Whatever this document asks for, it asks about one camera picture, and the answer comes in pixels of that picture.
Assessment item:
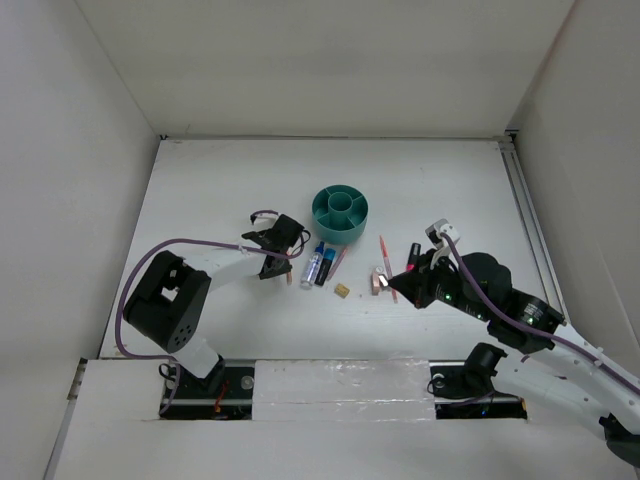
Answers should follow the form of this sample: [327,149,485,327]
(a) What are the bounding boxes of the black marker blue cap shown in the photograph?
[315,248,336,286]

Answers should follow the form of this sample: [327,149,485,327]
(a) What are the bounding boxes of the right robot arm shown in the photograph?
[389,249,639,466]

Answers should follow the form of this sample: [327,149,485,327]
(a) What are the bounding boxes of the pink purple pen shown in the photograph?
[327,245,349,280]

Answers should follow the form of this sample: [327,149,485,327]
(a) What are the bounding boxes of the aluminium rail right side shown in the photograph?
[496,131,569,319]

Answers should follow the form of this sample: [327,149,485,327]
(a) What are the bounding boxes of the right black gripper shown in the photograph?
[388,247,492,322]

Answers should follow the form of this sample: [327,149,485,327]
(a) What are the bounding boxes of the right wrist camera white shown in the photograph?
[425,219,460,264]

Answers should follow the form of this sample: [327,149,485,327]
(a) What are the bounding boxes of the teal round compartment organizer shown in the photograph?
[311,185,369,245]

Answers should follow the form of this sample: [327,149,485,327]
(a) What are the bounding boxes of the clear spray bottle blue cap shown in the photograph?
[300,241,325,289]

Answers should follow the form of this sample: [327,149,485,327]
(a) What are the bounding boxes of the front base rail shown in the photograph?
[159,359,528,423]

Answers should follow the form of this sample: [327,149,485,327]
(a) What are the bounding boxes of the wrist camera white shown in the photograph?
[250,209,280,225]
[425,219,460,264]

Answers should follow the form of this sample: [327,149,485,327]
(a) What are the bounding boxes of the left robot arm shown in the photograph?
[114,213,310,397]

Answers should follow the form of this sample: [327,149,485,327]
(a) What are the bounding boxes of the black pink highlighter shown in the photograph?
[406,243,421,271]

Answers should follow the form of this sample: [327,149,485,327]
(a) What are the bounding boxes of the red pink pen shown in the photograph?
[379,235,398,304]

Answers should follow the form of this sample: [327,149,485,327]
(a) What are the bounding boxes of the yellow eraser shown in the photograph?
[334,283,350,298]

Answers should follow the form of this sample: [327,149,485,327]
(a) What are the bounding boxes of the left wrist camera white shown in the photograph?
[250,209,280,225]

